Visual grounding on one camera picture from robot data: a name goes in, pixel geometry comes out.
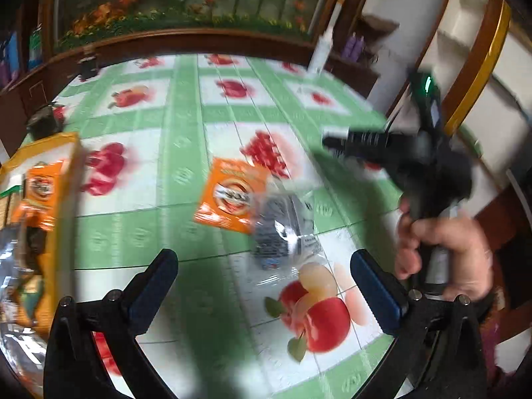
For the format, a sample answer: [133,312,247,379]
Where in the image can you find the white spray bottle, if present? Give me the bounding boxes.
[308,25,335,73]

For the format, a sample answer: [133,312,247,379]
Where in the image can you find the blue bottle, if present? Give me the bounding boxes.
[6,31,21,73]

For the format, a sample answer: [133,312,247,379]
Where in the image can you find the yellow cardboard box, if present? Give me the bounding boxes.
[0,132,84,341]

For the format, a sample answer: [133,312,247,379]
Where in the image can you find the dark brown snack packet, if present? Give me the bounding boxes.
[25,226,48,267]

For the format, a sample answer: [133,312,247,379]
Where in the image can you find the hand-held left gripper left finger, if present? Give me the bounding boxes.
[44,248,179,399]

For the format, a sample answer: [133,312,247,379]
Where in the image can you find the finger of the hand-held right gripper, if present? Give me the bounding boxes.
[322,127,391,163]

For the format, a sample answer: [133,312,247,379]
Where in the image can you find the small black object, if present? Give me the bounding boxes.
[78,56,98,80]
[27,106,63,140]

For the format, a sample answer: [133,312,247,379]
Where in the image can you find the large orange snack packet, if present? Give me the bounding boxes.
[17,164,63,231]

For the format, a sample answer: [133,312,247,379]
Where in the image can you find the green fruit print tablecloth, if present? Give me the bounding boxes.
[0,52,487,399]

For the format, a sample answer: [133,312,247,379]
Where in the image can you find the person's right hand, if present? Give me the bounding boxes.
[394,195,493,302]

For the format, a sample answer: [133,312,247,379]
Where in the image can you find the green white packet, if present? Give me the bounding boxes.
[29,25,44,69]

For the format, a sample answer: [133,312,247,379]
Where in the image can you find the silver foil snack packet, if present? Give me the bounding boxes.
[0,224,30,292]

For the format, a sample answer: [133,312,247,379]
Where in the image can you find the clear plastic snack packet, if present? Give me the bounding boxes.
[249,177,325,273]

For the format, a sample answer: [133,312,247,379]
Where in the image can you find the wooden yellow trim frame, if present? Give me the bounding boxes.
[441,0,516,134]

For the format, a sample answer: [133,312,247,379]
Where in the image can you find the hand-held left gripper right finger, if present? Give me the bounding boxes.
[350,250,487,399]

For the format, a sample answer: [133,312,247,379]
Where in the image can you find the small orange snack packet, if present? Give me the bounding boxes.
[193,157,271,234]

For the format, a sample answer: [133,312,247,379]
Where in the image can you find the green snack packet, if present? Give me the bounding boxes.
[17,278,46,321]

